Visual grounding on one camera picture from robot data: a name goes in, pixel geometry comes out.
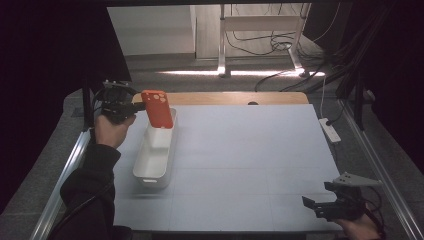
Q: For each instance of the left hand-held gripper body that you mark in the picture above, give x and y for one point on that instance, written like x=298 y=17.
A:
x=115 y=103

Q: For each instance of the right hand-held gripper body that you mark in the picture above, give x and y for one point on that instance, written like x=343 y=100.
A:
x=348 y=203

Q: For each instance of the orange phone case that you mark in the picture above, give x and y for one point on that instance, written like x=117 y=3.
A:
x=157 y=108

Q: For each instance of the white plastic storage bin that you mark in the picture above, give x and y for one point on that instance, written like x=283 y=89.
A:
x=153 y=163

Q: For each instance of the person's right hand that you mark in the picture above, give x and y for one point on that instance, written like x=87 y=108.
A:
x=360 y=230

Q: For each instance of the person's left hand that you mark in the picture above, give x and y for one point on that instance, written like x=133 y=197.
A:
x=110 y=133

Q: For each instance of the black metal stand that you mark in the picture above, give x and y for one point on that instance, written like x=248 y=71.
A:
x=87 y=106
x=359 y=103

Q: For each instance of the white power strip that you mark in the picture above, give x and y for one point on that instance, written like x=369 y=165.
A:
x=330 y=130

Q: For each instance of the black curtain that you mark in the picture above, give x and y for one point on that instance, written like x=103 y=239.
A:
x=43 y=66
x=400 y=83

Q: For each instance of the aluminium rail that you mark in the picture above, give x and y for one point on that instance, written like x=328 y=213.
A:
x=63 y=176
x=383 y=173

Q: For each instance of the white metal desk frame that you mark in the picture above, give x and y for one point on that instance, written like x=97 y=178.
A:
x=260 y=23

